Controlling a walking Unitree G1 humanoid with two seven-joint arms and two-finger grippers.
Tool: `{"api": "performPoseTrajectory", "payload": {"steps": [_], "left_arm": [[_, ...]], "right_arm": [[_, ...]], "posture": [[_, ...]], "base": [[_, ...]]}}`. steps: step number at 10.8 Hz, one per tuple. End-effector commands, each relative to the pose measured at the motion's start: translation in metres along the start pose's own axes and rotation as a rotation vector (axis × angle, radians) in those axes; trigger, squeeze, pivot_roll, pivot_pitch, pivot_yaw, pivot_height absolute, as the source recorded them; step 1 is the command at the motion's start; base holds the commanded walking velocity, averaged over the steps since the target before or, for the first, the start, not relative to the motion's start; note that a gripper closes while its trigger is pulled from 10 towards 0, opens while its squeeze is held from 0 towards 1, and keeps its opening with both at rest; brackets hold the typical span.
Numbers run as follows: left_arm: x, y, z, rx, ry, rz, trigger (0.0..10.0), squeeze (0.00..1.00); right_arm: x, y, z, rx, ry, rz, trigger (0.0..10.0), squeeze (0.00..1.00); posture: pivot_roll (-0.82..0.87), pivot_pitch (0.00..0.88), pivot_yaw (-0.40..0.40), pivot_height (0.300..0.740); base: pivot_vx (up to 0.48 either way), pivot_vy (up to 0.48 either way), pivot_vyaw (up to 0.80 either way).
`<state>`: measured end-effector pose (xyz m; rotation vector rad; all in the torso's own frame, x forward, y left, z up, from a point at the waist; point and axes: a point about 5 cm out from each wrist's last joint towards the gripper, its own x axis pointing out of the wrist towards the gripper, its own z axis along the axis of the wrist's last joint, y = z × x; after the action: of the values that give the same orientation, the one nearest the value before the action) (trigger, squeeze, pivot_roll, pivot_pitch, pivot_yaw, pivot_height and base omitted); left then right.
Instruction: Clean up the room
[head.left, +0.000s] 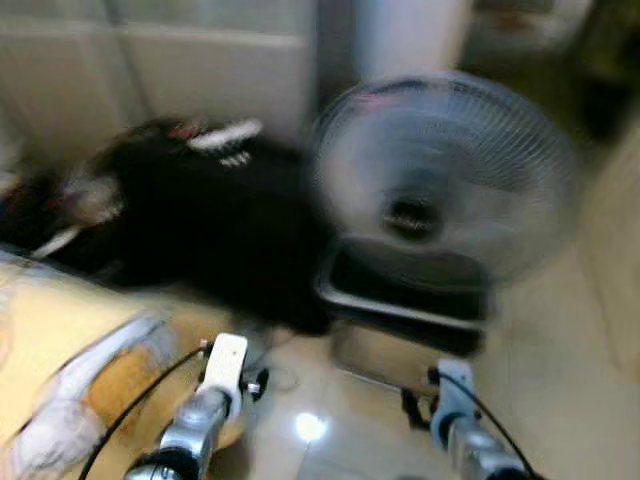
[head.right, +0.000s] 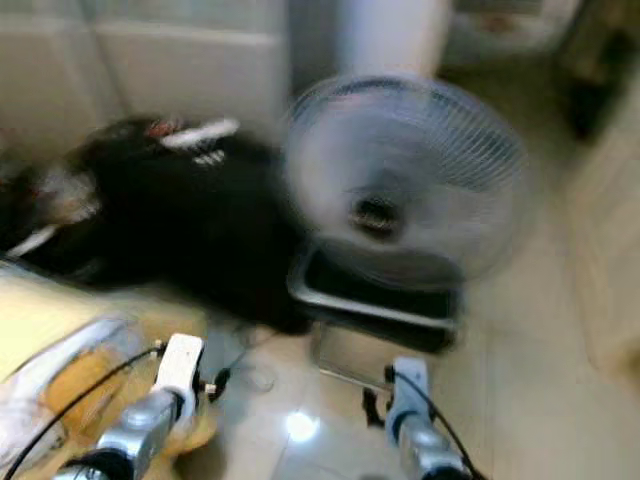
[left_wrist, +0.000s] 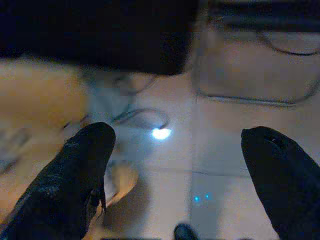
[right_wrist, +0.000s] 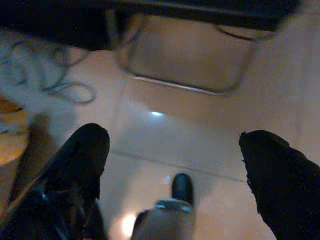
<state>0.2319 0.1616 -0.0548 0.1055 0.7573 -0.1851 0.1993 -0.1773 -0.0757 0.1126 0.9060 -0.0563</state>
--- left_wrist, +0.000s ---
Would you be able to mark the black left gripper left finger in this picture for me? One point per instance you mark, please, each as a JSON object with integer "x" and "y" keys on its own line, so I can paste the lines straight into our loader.
{"x": 62, "y": 187}

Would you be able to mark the yellow cartoon egg blanket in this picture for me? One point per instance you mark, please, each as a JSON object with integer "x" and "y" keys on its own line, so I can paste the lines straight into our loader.
{"x": 37, "y": 100}

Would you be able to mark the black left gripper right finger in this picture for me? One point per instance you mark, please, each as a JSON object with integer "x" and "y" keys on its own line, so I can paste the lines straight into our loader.
{"x": 287, "y": 187}

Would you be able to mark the dark cabinet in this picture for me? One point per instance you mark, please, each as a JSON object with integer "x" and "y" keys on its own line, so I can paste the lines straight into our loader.
{"x": 100, "y": 30}

